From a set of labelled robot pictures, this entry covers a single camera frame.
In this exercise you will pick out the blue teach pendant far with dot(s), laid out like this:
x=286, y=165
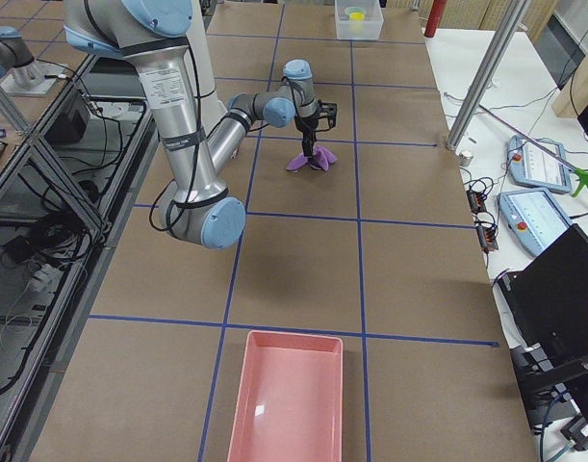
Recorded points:
x=531, y=166

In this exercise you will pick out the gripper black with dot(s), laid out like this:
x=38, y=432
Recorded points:
x=306, y=126

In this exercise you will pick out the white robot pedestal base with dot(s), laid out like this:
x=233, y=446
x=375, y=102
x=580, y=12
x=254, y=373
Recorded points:
x=202, y=77

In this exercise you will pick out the blue teach pendant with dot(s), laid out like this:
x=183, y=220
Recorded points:
x=535, y=218
x=531, y=166

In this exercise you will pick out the green tipped grabber stand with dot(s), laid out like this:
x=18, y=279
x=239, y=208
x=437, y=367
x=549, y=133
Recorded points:
x=580, y=173

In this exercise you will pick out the mint green bowl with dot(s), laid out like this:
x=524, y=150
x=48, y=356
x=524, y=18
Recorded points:
x=352, y=9

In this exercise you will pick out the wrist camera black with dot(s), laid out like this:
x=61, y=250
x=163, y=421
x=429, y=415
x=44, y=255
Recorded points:
x=328, y=115

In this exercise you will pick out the pink plastic tray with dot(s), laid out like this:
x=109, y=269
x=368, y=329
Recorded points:
x=290, y=399

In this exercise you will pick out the small metal cylinder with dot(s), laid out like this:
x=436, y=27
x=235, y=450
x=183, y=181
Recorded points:
x=465, y=158

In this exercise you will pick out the clear plastic storage box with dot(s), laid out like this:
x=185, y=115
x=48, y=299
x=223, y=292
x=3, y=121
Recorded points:
x=368, y=29

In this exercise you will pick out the blue teach pendant near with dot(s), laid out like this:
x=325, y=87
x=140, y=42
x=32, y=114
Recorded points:
x=535, y=218

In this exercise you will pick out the red fire extinguisher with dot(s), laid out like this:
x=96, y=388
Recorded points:
x=434, y=18

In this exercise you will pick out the aluminium frame post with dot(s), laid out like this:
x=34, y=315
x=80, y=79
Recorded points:
x=500, y=41

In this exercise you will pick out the black monitor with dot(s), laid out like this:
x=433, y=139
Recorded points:
x=549, y=298

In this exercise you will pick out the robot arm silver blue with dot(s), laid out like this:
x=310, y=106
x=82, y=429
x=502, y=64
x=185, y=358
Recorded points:
x=152, y=36
x=20, y=73

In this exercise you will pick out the purple cloth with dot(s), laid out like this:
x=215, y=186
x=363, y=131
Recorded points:
x=320, y=159

